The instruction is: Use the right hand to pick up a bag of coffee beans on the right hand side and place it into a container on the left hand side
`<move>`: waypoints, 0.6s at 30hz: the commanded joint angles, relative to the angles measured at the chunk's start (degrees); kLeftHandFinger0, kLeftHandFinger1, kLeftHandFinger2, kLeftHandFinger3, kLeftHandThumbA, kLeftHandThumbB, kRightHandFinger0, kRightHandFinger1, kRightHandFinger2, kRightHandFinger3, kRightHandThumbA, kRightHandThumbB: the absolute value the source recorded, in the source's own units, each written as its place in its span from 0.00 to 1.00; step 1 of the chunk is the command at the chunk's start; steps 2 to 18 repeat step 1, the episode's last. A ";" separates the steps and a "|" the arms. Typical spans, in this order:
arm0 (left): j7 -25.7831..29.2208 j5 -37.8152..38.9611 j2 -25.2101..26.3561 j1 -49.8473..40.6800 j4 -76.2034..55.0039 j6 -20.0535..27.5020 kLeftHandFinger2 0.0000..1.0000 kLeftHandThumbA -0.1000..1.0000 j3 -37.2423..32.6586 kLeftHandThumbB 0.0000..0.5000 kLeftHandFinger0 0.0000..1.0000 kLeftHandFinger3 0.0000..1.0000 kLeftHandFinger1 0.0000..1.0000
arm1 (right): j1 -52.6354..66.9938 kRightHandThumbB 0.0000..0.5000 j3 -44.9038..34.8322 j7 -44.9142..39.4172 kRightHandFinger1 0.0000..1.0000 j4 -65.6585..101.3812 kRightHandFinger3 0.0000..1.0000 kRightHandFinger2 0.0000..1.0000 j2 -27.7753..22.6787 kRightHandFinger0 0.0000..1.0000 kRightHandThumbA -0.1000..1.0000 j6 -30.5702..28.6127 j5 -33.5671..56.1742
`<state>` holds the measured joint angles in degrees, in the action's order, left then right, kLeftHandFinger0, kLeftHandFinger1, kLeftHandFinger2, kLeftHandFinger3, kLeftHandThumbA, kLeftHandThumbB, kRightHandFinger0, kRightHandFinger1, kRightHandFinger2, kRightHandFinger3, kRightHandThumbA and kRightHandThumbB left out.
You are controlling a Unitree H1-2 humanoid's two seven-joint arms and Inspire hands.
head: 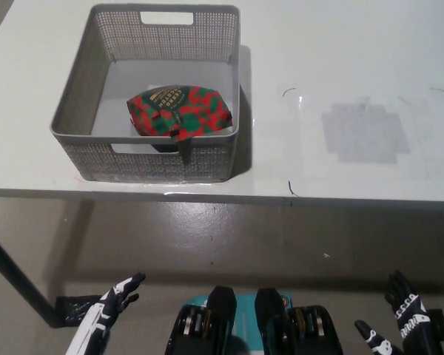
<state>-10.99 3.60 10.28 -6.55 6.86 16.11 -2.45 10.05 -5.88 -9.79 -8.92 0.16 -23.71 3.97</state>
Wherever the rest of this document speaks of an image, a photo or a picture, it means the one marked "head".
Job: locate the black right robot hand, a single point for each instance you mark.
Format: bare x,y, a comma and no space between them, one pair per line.
414,325

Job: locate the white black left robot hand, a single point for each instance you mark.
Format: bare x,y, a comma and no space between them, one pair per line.
100,318

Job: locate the red green coffee bean bag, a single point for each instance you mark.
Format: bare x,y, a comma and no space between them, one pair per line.
185,114

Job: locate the black metal table leg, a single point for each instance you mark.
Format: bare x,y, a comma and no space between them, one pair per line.
18,281

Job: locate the grey perforated plastic basket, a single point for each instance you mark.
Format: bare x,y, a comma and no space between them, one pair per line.
214,162

